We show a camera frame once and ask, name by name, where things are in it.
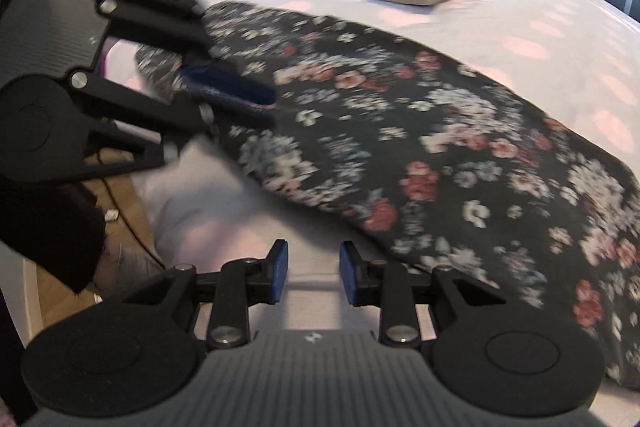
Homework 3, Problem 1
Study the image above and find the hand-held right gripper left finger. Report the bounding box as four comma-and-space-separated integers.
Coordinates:
120, 241, 289, 349

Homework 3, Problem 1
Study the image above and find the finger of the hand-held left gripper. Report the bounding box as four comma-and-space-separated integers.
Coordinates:
70, 72, 278, 172
97, 0, 277, 94

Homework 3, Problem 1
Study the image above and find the dark floral garment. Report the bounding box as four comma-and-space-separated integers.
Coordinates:
135, 1, 640, 390

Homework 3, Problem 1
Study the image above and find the bed with pink-dotted sheet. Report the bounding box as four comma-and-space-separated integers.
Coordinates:
105, 0, 640, 408

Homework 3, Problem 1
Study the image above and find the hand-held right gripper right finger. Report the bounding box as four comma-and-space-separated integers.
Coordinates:
340, 241, 506, 348

